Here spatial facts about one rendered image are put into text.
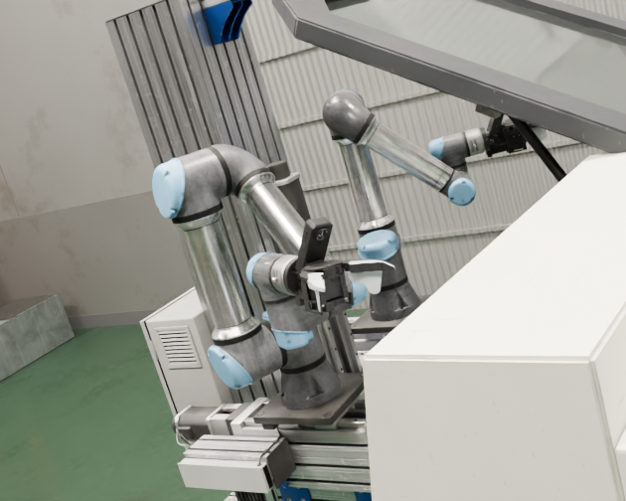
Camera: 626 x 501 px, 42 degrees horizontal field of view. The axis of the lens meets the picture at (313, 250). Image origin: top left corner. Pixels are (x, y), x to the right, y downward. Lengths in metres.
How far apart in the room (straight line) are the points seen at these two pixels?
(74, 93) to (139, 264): 1.45
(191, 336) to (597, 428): 1.68
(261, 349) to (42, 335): 5.50
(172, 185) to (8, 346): 5.42
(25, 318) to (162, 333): 4.88
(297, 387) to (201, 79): 0.77
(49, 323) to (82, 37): 2.42
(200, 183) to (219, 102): 0.37
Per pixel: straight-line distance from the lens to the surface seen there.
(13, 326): 7.11
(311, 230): 1.42
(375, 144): 2.25
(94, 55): 6.54
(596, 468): 0.73
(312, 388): 1.94
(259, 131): 2.16
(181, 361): 2.34
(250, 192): 1.78
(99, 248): 7.10
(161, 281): 6.76
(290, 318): 1.59
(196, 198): 1.75
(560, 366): 0.68
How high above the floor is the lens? 1.84
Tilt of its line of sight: 14 degrees down
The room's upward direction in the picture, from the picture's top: 17 degrees counter-clockwise
